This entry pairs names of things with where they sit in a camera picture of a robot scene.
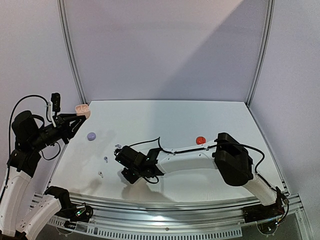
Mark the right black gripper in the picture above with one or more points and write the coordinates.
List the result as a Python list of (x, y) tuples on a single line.
[(127, 175)]

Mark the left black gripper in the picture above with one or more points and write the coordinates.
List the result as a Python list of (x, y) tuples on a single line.
[(63, 124)]

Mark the pink-white earbud charging case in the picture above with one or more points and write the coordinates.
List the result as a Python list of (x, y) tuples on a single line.
[(83, 110)]

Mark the red earbud charging case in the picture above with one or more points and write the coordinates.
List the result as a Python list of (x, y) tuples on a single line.
[(200, 140)]

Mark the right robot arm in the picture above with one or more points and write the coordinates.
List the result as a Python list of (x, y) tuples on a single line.
[(224, 154)]

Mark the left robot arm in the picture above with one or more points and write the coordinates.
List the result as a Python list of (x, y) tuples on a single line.
[(30, 140)]

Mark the purple earbud charging case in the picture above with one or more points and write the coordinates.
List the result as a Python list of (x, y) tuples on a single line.
[(91, 136)]

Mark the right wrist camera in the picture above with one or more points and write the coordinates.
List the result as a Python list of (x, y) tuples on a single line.
[(116, 151)]

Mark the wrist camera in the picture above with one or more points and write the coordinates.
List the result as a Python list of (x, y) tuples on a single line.
[(116, 151), (53, 108)]

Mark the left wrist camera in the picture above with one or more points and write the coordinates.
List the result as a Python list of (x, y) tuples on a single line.
[(53, 108)]

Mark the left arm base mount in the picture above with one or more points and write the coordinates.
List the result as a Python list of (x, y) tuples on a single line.
[(77, 213)]

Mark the left aluminium corner post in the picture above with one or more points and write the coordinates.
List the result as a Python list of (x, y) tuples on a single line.
[(61, 5)]

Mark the aluminium corner post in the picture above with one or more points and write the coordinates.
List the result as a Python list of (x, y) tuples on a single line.
[(262, 51), (61, 5)]

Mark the aluminium front rail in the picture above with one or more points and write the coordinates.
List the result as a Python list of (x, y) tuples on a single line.
[(210, 220)]

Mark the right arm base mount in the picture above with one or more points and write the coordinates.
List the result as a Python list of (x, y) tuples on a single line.
[(259, 212)]

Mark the right aluminium corner post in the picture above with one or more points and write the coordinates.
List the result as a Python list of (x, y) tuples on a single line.
[(262, 51)]

